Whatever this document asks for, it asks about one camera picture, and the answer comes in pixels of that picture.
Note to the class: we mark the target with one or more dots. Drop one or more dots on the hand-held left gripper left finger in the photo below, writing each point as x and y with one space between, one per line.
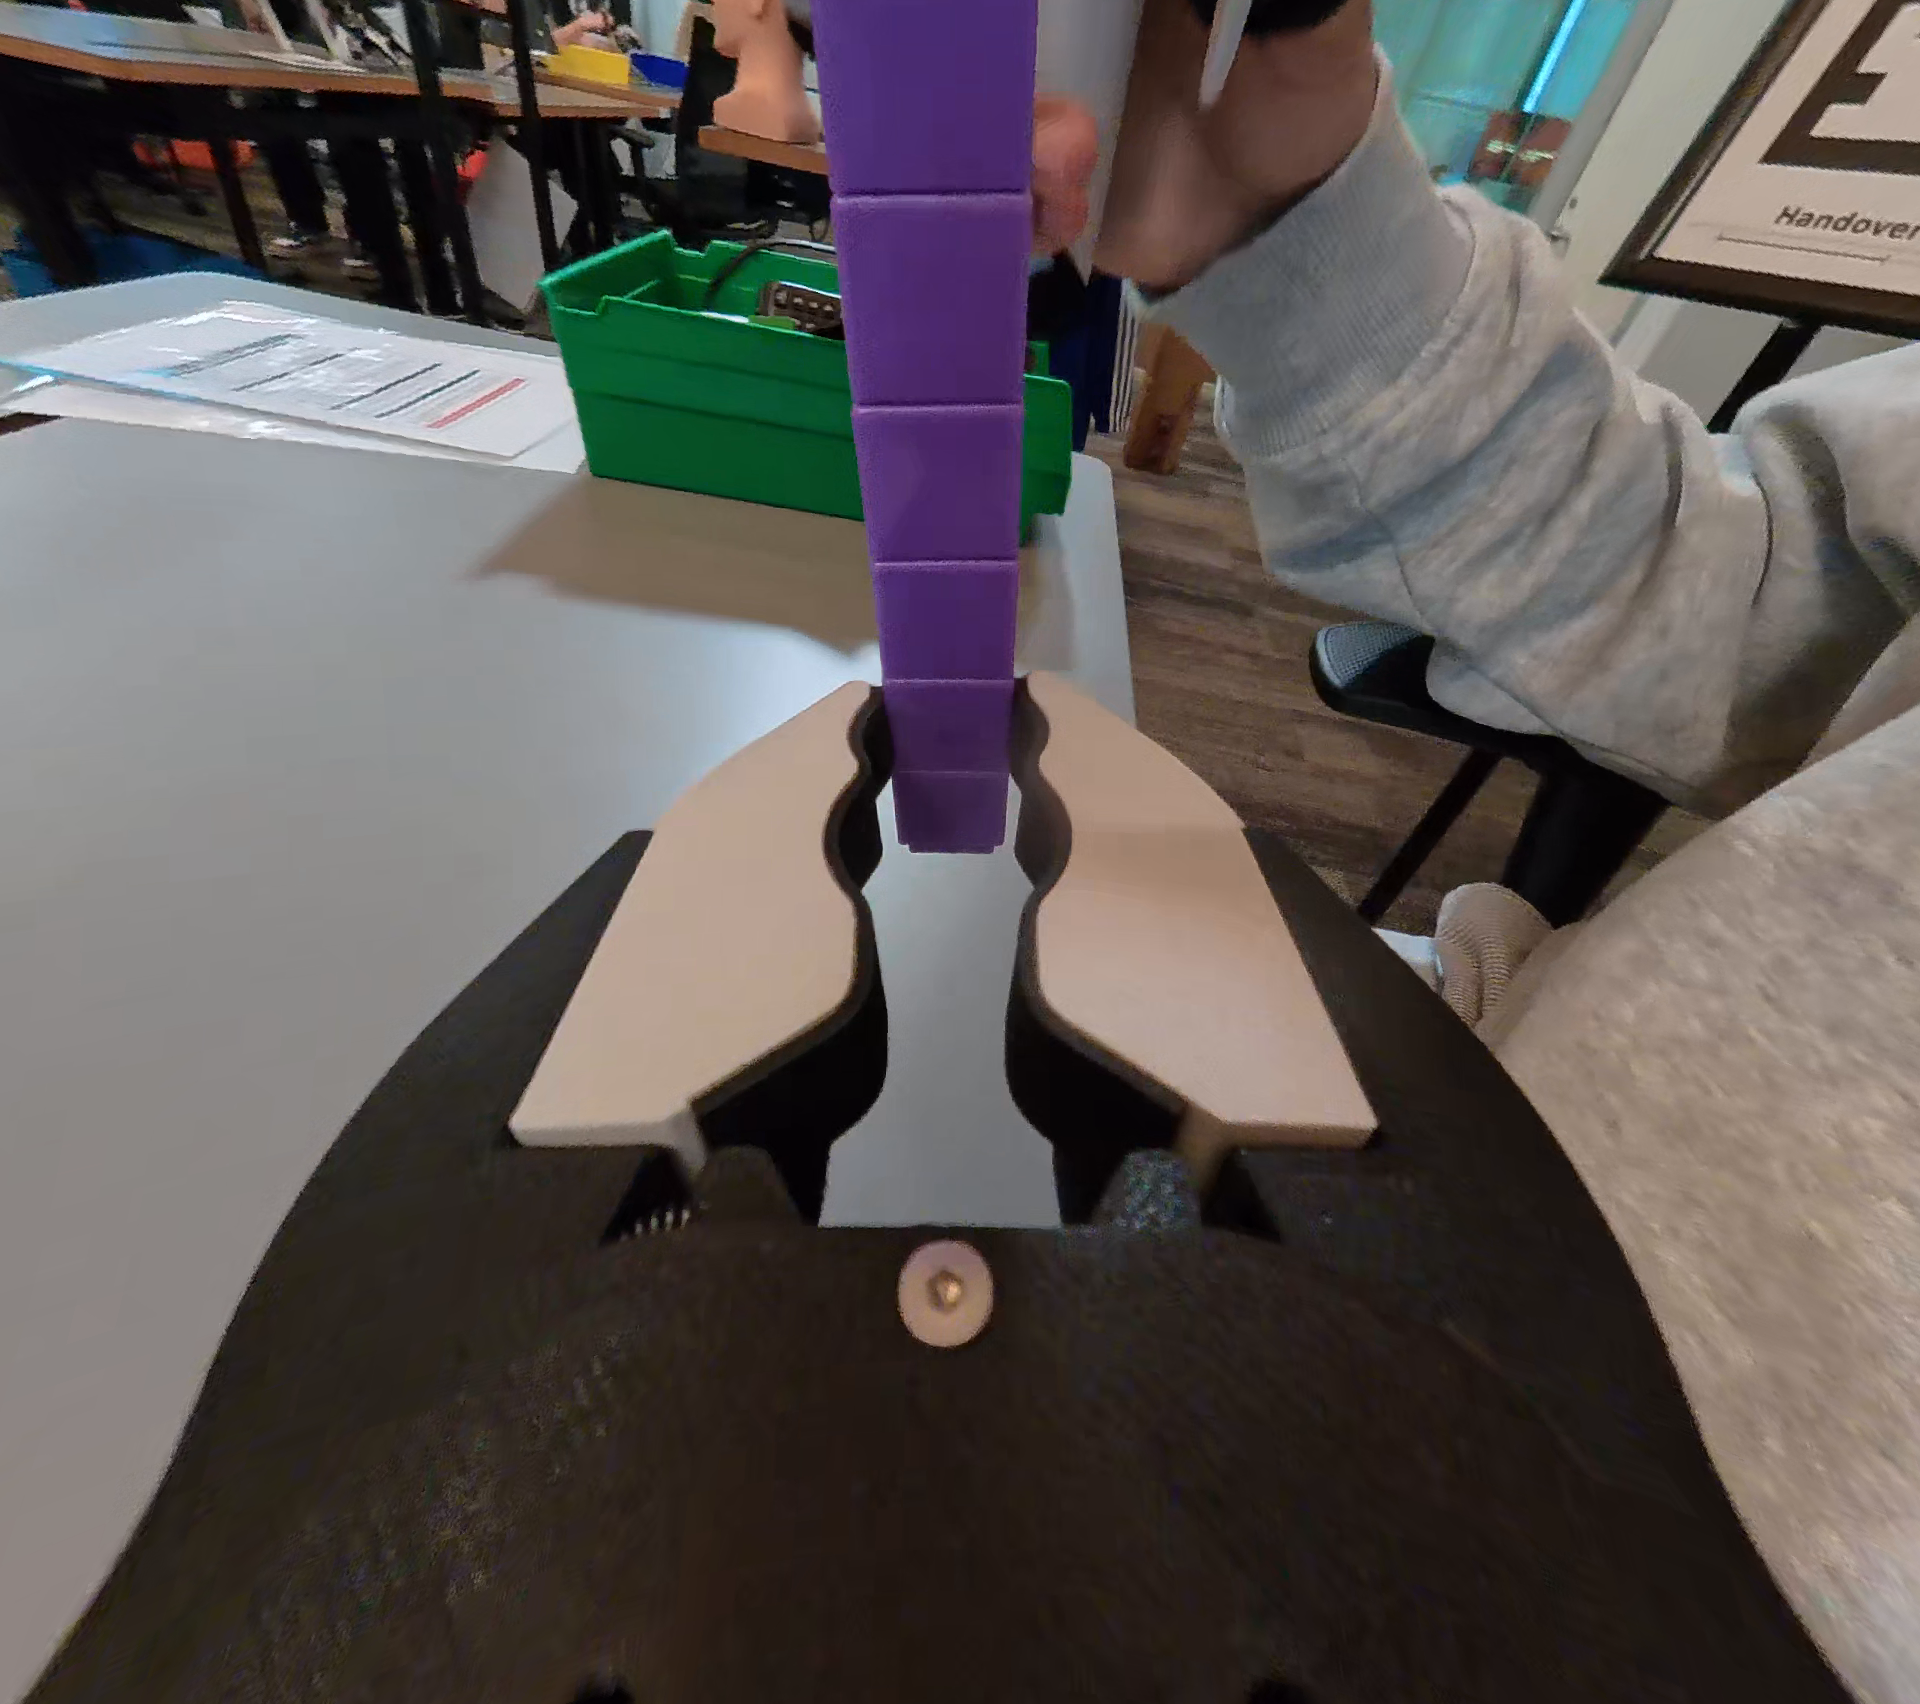
721 940

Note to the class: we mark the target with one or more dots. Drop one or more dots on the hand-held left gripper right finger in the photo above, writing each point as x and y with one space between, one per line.
1184 955

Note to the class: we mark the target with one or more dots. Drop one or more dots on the purple block stick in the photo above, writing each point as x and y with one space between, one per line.
932 280

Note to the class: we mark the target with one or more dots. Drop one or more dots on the person's right forearm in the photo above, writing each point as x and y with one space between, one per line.
1440 429

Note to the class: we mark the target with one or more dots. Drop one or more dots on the person's right hand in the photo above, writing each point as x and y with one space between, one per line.
1215 190

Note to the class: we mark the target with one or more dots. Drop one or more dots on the mannequin head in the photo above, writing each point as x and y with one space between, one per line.
760 54

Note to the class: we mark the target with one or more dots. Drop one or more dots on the small blue bin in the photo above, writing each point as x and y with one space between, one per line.
660 70

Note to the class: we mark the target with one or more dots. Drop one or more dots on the small yellow bin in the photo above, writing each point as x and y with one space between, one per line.
589 63

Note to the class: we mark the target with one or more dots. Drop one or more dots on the black tripod stand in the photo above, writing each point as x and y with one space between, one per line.
510 11

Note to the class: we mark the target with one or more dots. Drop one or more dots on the black chair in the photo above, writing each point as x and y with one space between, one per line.
1501 743

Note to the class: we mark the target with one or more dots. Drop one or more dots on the wooden stool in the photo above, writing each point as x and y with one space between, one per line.
1167 400

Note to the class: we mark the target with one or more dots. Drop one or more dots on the dark connector part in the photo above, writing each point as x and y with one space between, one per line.
801 306

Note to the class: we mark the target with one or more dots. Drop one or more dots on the long wooden work table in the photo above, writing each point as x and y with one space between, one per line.
299 70

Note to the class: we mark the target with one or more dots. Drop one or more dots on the green plastic bin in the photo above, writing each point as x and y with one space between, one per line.
706 413

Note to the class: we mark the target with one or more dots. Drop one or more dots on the person's grey sweatshirt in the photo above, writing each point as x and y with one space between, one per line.
1724 1134

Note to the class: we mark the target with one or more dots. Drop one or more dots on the printed paper sheet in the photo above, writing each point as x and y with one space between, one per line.
299 376

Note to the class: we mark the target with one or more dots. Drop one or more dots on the black framed sign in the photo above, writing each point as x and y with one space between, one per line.
1802 145

